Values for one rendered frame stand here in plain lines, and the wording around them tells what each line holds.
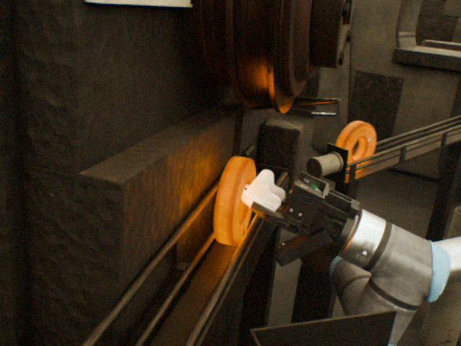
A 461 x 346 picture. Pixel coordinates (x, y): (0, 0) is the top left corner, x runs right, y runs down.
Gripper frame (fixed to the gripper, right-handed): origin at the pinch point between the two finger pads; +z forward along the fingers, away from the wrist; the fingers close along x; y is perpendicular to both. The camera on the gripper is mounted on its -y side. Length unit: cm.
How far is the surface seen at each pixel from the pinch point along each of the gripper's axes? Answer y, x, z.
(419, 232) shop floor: -60, -177, -78
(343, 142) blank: 1, -57, -15
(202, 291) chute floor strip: -11.9, 14.1, -2.8
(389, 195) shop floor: -64, -226, -63
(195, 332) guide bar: -6.7, 28.6, -5.7
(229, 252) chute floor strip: -10.8, 2.2, -3.3
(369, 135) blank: 3, -66, -21
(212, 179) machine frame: -1.2, -2.2, 5.4
